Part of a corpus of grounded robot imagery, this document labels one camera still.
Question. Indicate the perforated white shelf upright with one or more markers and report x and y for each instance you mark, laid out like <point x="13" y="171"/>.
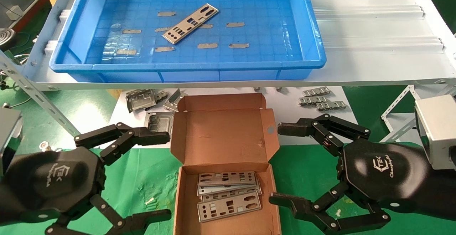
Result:
<point x="39" y="97"/>

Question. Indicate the brown cardboard box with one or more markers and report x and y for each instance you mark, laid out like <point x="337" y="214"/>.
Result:
<point x="221" y="138"/>

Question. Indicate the green table cloth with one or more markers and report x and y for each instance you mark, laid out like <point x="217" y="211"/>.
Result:
<point x="149" y="178"/>

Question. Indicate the silver IO shield plate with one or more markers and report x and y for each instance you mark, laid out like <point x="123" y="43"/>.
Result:
<point x="238" y="213"/>
<point x="208" y="190"/>
<point x="245" y="182"/>
<point x="198" y="17"/>
<point x="259" y="189"/>

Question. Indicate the brown tape piece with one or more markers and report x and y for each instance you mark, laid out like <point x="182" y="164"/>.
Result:
<point x="207" y="26"/>
<point x="164" y="49"/>
<point x="235" y="24"/>
<point x="166" y="13"/>
<point x="127" y="52"/>
<point x="238" y="45"/>
<point x="159" y="29"/>
<point x="131" y="31"/>
<point x="207" y="45"/>

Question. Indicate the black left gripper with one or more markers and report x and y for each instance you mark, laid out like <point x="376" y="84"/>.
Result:
<point x="46" y="181"/>

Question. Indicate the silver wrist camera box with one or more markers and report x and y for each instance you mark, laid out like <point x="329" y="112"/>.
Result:
<point x="9" y="135"/>
<point x="438" y="131"/>

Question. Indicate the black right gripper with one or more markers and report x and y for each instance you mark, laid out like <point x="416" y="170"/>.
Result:
<point x="384" y="174"/>

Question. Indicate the white socket box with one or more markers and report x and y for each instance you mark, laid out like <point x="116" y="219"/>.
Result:
<point x="14" y="12"/>

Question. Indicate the small grey metal part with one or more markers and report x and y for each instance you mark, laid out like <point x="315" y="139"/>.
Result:
<point x="161" y="96"/>

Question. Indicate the grey metal bracket plate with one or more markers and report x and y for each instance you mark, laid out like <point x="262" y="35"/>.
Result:
<point x="140" y="99"/>

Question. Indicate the perforated white shelf brace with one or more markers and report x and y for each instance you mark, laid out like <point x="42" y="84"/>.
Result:
<point x="397" y="103"/>
<point x="400" y="131"/>

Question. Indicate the dark metal frame part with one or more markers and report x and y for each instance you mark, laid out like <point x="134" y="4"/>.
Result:
<point x="158" y="121"/>

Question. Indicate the angled grey metal part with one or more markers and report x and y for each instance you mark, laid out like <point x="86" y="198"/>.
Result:
<point x="174" y="101"/>

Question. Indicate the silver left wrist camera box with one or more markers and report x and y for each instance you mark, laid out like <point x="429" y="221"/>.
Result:
<point x="9" y="135"/>

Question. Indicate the small metal connector strip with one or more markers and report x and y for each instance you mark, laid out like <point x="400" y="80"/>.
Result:
<point x="316" y="91"/>
<point x="331" y="106"/>
<point x="313" y="100"/>

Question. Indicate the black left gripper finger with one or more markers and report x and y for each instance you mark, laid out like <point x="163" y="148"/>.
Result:
<point x="146" y="219"/>

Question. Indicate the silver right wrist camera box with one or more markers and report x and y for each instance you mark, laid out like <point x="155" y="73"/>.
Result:
<point x="438" y="131"/>

